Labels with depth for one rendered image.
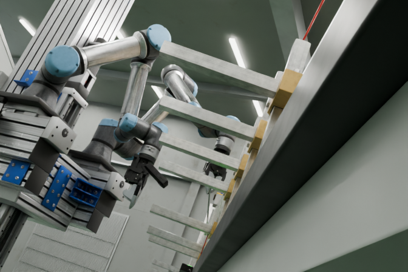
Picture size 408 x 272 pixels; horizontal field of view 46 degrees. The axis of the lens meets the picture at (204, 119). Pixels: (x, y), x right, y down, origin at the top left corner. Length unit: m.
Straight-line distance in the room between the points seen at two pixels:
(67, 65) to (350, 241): 1.66
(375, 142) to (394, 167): 0.05
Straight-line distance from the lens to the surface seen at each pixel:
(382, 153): 0.30
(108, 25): 2.56
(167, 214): 1.89
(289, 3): 8.80
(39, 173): 1.88
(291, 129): 0.40
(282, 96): 0.96
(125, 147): 2.44
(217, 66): 0.98
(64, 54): 1.90
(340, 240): 0.32
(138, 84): 2.13
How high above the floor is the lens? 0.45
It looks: 24 degrees up
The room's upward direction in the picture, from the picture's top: 21 degrees clockwise
